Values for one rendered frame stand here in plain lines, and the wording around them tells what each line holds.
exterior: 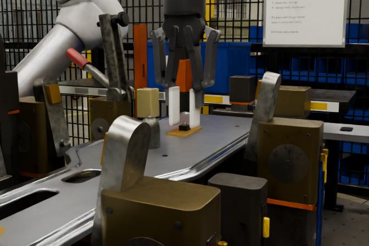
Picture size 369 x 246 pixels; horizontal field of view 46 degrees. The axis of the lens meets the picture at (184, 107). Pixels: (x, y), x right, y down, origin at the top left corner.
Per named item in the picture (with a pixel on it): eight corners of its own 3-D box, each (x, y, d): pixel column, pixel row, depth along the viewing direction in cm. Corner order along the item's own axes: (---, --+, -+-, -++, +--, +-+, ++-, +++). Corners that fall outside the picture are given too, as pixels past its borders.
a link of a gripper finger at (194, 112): (196, 87, 79) (200, 87, 79) (196, 124, 81) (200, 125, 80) (189, 89, 77) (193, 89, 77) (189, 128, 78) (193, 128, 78)
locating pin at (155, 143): (154, 160, 67) (153, 117, 66) (136, 157, 69) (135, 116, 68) (163, 155, 70) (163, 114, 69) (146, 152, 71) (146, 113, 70)
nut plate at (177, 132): (183, 137, 76) (183, 130, 76) (164, 134, 77) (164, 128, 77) (203, 128, 83) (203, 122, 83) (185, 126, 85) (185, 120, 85)
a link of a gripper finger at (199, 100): (198, 78, 78) (213, 79, 77) (198, 106, 79) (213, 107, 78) (195, 79, 77) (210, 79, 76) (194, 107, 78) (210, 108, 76)
